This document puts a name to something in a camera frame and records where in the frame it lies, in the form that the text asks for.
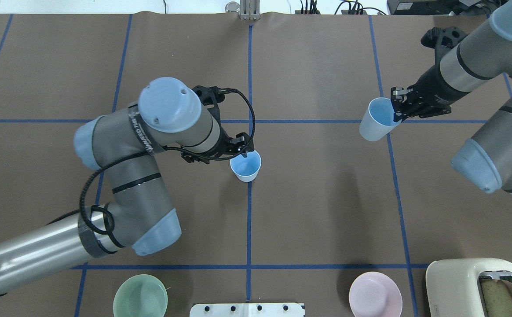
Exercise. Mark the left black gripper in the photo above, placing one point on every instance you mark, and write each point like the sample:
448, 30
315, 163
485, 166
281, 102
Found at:
223, 146

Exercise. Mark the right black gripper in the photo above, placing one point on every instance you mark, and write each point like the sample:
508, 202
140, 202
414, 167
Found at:
429, 89

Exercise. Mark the blue cup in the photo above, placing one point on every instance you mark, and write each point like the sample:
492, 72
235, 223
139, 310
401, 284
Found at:
378, 120
246, 168

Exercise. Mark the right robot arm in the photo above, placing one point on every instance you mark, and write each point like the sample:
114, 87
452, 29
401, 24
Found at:
467, 64

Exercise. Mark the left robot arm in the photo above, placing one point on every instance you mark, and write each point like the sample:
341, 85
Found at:
125, 203

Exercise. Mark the green bowl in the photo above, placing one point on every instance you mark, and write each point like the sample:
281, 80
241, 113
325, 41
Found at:
141, 295

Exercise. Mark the pink bowl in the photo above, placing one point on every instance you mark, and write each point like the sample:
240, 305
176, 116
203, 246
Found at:
374, 294

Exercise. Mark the cream toaster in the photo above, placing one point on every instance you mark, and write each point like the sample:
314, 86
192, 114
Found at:
453, 289

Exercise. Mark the toast slice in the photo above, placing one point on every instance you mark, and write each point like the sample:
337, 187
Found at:
497, 297

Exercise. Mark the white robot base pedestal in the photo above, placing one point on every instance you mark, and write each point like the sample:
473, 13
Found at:
288, 309

